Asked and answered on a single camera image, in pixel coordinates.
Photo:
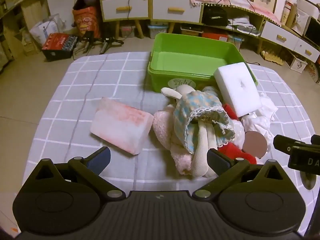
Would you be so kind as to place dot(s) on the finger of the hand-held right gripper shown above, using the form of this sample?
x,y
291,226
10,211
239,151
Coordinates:
x,y
283,143

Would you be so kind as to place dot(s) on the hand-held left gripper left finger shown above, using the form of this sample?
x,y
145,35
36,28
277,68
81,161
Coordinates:
x,y
100,160

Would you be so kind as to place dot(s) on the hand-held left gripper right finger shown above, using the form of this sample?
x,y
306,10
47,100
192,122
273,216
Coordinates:
x,y
217,161

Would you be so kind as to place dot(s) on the red cloth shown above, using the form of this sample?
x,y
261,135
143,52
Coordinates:
x,y
232,152

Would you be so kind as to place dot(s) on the brown round pad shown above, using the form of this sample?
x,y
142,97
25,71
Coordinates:
x,y
255,143

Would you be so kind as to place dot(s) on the white cloth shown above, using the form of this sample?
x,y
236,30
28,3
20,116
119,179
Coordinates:
x,y
268,106
257,122

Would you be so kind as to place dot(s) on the rabbit doll with checked dress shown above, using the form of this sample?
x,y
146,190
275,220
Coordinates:
x,y
197,105

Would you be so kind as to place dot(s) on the pink plush towel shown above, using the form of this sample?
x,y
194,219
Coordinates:
x,y
162,125

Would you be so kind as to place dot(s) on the white sponge block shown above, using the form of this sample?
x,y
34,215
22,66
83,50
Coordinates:
x,y
240,87

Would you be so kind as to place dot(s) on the green plastic bin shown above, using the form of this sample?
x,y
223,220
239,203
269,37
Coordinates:
x,y
190,60

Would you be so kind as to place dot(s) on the white printed box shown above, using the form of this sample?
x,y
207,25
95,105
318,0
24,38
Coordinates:
x,y
297,63

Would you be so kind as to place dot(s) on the wooden egg tray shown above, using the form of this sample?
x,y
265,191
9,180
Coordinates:
x,y
271,58

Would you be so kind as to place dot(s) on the white cabinet drawer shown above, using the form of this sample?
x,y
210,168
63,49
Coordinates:
x,y
125,7
308,51
277,36
175,8

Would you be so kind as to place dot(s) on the black tripod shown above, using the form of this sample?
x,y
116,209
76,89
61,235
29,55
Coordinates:
x,y
107,45
86,42

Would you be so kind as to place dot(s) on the red and black box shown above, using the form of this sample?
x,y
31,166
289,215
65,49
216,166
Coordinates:
x,y
58,46

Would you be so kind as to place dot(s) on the red storage box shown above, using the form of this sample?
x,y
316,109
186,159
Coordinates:
x,y
213,36

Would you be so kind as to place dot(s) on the folded white clothes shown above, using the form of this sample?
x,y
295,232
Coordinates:
x,y
243,23

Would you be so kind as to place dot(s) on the open white cardboard box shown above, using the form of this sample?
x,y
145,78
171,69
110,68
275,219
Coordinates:
x,y
306,15

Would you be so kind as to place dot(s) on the small clear storage box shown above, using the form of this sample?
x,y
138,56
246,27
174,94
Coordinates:
x,y
128,32

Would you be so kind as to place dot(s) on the red printed bag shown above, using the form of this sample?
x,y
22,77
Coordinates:
x,y
86,23

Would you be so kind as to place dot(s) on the white plastic bag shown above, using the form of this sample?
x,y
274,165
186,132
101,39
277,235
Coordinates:
x,y
46,31

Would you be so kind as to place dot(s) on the clear blue-lidded storage box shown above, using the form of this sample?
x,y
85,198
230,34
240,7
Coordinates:
x,y
157,31

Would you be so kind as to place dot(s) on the black bag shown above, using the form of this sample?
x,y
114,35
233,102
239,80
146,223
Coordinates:
x,y
214,16

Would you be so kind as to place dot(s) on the wooden shelf rack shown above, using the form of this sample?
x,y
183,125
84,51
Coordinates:
x,y
22,12

